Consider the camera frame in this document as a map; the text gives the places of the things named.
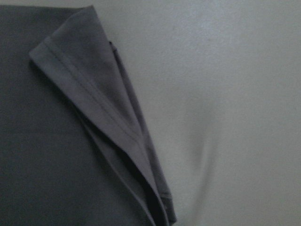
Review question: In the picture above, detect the dark brown t-shirt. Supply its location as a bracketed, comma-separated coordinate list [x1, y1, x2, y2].
[0, 5, 176, 226]

